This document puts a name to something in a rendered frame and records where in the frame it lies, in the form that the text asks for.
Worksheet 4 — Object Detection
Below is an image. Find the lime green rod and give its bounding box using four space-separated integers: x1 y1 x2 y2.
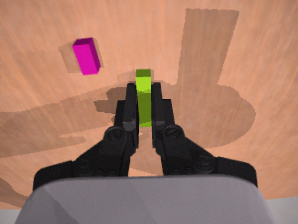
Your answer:
136 69 152 127

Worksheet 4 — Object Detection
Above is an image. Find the magenta rectangular block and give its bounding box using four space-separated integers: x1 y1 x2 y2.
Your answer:
72 37 101 75

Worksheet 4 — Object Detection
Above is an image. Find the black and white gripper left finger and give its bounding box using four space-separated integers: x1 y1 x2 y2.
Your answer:
32 83 139 192

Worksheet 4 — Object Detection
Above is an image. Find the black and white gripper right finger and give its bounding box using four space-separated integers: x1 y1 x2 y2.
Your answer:
151 82 258 188

